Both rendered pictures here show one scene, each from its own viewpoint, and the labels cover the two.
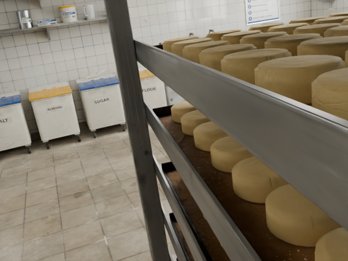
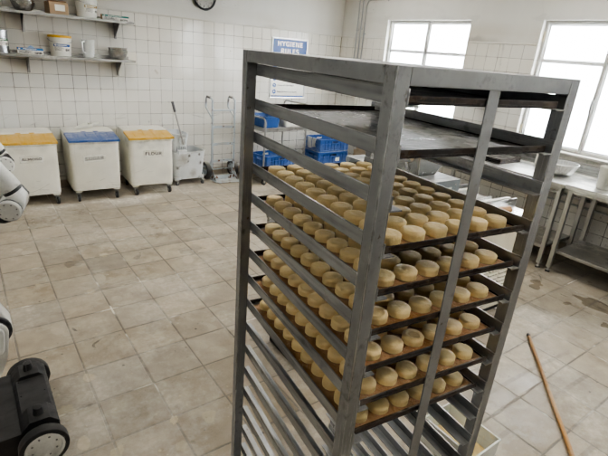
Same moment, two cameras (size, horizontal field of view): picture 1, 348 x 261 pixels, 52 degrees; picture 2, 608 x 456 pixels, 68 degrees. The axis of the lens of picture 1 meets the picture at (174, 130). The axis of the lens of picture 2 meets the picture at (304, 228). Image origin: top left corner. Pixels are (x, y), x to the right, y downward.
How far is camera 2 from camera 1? 85 cm
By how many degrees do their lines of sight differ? 19
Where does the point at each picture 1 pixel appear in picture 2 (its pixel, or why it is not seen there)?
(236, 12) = (260, 81)
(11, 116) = not seen: outside the picture
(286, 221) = (320, 236)
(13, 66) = not seen: outside the picture
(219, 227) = (302, 238)
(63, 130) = (39, 187)
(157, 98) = (162, 164)
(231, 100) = (315, 205)
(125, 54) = (247, 168)
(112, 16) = (245, 151)
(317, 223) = (327, 237)
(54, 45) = (33, 80)
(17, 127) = not seen: outside the picture
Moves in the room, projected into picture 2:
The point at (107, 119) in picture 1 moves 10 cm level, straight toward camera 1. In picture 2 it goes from (99, 182) to (99, 184)
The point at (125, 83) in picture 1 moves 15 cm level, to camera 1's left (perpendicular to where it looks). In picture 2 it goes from (245, 182) to (192, 183)
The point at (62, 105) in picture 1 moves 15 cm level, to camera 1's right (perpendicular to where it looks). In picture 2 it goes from (42, 156) to (59, 156)
